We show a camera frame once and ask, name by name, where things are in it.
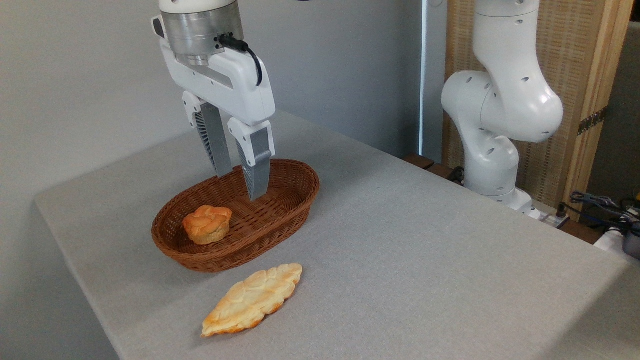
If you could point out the round golden bread roll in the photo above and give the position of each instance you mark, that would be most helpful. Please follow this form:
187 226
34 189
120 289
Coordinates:
207 224

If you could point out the long braided bread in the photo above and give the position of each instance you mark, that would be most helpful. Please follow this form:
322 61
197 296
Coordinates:
250 300

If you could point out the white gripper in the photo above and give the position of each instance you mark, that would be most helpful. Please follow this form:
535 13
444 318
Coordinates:
235 85

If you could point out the dark brown wooden board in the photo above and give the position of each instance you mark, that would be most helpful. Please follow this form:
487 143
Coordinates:
425 162

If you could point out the wooden woven folding screen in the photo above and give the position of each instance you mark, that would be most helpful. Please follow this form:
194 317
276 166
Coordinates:
580 60

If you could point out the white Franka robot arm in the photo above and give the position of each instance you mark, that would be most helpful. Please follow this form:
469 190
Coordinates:
500 100

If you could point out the brown woven wicker basket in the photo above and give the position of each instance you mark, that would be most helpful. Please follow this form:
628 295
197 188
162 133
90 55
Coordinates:
270 210

